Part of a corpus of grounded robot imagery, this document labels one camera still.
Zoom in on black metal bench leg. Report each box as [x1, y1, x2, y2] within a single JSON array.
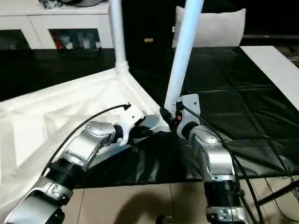
[[257, 180, 299, 205]]

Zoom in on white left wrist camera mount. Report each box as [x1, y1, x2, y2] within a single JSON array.
[[120, 104, 147, 147]]

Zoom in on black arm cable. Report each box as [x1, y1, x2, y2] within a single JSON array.
[[183, 103, 266, 224], [43, 102, 131, 176]]

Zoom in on dark robot foot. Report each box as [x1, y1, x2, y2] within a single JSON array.
[[157, 215, 174, 224]]

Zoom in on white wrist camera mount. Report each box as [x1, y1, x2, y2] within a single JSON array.
[[120, 104, 147, 147], [176, 93, 202, 139]]

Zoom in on red box in cabinet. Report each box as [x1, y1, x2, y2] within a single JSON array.
[[52, 34, 61, 49]]

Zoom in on black bar with red mark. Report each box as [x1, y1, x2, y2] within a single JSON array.
[[242, 35, 299, 39]]

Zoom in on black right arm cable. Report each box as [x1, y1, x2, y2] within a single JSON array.
[[183, 103, 266, 224]]

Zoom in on white cabinet with glass doors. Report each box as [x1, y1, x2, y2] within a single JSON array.
[[0, 0, 117, 50]]

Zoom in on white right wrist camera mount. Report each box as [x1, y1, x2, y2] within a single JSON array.
[[176, 93, 202, 139]]

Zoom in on white flat board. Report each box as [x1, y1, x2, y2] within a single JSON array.
[[240, 46, 299, 110]]

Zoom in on black clutter pile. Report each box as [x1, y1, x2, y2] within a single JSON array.
[[38, 0, 63, 9]]

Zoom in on tall black cabinet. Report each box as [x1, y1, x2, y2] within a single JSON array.
[[114, 0, 181, 49]]

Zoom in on round grey appliance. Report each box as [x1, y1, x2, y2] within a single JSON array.
[[62, 0, 107, 7]]

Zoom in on white plastic table top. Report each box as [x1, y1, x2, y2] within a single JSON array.
[[0, 66, 173, 212]]

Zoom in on grey cushion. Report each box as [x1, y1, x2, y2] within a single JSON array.
[[172, 6, 247, 49]]

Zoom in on loose floor cables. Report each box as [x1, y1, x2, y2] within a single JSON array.
[[263, 174, 299, 219]]

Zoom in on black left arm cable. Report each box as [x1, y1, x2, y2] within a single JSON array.
[[43, 102, 131, 176]]

